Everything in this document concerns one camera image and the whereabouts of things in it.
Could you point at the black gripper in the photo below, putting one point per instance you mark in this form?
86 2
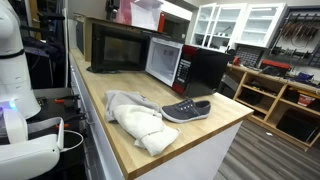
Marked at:
112 6

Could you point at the red microwave oven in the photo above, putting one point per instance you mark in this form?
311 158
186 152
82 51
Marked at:
120 50

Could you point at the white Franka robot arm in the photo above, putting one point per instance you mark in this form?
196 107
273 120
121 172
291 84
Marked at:
15 83

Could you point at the black and red microwave body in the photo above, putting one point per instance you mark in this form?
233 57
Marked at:
203 70

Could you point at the pink sheet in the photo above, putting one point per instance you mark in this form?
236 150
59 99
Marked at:
126 11

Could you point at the white paper sheet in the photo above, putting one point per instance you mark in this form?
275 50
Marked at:
146 15

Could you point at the red cylinder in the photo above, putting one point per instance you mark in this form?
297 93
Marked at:
161 22

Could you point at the black clamp orange tip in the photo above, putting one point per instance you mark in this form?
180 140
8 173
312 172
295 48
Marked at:
68 124
65 99

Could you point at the white glass door cabinet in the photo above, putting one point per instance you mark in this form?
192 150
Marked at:
213 26
260 25

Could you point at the grey and white towel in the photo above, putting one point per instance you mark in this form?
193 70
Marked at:
140 120

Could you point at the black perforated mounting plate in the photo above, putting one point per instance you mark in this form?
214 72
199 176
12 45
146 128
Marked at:
50 110

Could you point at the grey slip-on shoe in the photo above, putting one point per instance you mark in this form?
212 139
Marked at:
186 110

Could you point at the black parts bin organizer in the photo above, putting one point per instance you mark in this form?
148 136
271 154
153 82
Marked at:
249 55

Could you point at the white counter base cabinet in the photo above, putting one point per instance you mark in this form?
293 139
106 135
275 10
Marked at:
200 160

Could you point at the red and black toolbox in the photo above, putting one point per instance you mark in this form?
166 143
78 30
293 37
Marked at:
275 67

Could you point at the wooden shelf unit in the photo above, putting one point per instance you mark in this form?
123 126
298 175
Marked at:
270 100

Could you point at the black pegboard tool rack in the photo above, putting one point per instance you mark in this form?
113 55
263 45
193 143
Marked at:
298 33

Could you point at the blue tool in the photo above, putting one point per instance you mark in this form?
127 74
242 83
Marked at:
304 77

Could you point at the red and white container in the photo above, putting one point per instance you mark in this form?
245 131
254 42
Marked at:
306 100

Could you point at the black box on shelf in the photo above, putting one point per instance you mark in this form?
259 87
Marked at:
296 126

